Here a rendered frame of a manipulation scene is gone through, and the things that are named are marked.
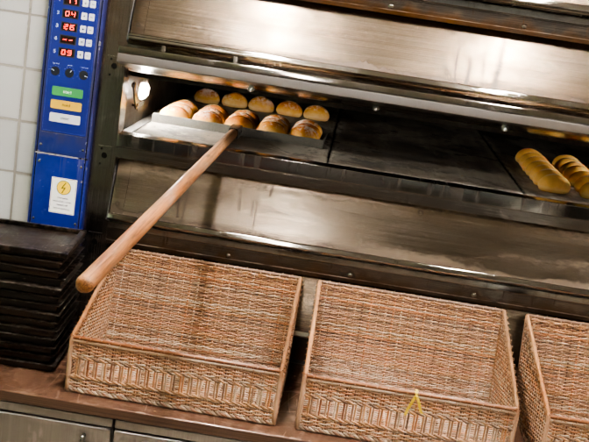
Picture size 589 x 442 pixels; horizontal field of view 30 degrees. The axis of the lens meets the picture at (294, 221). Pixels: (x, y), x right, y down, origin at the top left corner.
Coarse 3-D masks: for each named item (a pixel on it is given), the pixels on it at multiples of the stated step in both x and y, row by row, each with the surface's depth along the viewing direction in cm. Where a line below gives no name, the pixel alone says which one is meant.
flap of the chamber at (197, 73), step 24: (144, 72) 315; (168, 72) 304; (192, 72) 297; (216, 72) 297; (240, 72) 297; (312, 96) 309; (336, 96) 299; (360, 96) 296; (384, 96) 295; (456, 120) 310; (480, 120) 300; (504, 120) 294; (528, 120) 294; (552, 120) 294
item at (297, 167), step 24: (120, 144) 318; (144, 144) 317; (168, 144) 317; (192, 144) 318; (264, 168) 316; (288, 168) 316; (312, 168) 316; (336, 168) 315; (360, 168) 320; (408, 192) 315; (432, 192) 315; (456, 192) 314; (480, 192) 314; (504, 192) 317; (576, 216) 313
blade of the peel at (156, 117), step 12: (156, 120) 348; (168, 120) 348; (180, 120) 348; (192, 120) 348; (252, 132) 347; (264, 132) 346; (276, 132) 346; (288, 132) 366; (324, 132) 378; (300, 144) 346; (312, 144) 346
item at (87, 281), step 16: (224, 144) 312; (208, 160) 283; (192, 176) 261; (176, 192) 241; (160, 208) 225; (144, 224) 210; (128, 240) 197; (112, 256) 186; (96, 272) 176; (80, 288) 172
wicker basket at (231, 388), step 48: (96, 288) 300; (144, 288) 321; (192, 288) 320; (240, 288) 320; (288, 288) 319; (96, 336) 307; (144, 336) 320; (192, 336) 319; (240, 336) 319; (288, 336) 291; (96, 384) 287; (144, 384) 280; (192, 384) 279; (240, 384) 278
